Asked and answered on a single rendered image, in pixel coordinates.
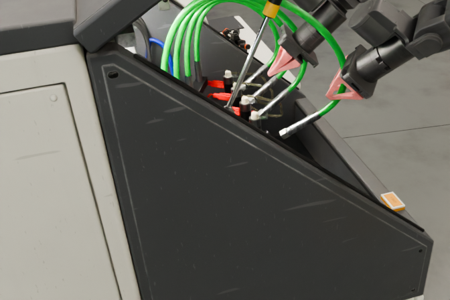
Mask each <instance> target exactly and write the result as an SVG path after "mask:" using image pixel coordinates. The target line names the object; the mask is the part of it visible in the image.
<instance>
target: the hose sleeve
mask: <svg viewBox="0 0 450 300"><path fill-rule="evenodd" d="M320 118H321V116H320V115H319V114H318V110H317V111H315V112H313V113H311V114H310V115H308V116H306V117H305V118H303V119H301V120H300V121H298V122H296V123H294V124H293V125H290V126H289V127H287V128H286V132H287V134H288V135H292V134H293V133H296V132H297V131H299V130H301V129H302V128H304V127H306V126H307V125H310V124H311V123H314V122H315V121H317V120H318V119H320Z"/></svg>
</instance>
